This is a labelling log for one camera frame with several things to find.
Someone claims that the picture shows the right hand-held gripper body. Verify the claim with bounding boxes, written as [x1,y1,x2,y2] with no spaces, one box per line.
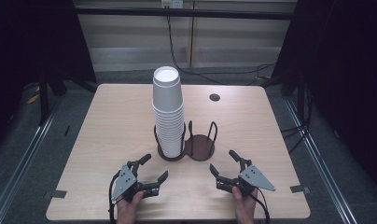
[231,160,277,198]

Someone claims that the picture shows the person's left hand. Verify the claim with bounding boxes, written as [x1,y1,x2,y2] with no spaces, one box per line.
[116,190,145,224]

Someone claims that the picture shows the yellow floor tape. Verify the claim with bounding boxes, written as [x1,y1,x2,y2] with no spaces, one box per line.
[26,86,41,105]

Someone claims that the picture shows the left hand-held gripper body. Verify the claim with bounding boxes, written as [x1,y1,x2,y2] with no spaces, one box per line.
[110,161,147,203]

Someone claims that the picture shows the white wall socket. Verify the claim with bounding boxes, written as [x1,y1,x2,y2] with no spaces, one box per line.
[161,0,185,9]

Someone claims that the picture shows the metal floor rail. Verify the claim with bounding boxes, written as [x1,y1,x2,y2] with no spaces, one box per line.
[0,96,66,224]
[284,97,358,224]

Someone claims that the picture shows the black floor cables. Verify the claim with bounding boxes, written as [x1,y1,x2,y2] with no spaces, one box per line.
[281,92,314,154]

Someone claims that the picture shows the grey tape piece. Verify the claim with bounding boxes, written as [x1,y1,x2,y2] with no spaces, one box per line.
[43,189,68,200]
[289,184,311,194]

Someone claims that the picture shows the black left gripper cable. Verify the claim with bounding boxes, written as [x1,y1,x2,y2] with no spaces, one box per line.
[107,170,122,224]

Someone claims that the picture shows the person's right hand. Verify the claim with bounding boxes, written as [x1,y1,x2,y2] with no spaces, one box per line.
[231,186,259,224]

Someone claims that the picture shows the black curtain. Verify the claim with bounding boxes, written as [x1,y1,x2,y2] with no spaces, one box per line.
[0,0,98,153]
[270,0,377,197]

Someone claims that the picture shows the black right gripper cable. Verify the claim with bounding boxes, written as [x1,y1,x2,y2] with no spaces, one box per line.
[253,186,271,224]

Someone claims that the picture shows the stack of white paper cups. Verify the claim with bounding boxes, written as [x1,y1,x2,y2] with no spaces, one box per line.
[151,65,185,159]

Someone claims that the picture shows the dark brown double cup holder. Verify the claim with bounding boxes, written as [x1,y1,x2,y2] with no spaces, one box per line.
[153,120,218,162]

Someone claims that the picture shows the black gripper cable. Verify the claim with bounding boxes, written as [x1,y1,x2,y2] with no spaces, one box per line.
[107,170,122,224]
[253,186,271,224]

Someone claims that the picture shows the black hanging cable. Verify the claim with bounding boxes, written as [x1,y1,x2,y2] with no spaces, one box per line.
[166,6,278,87]

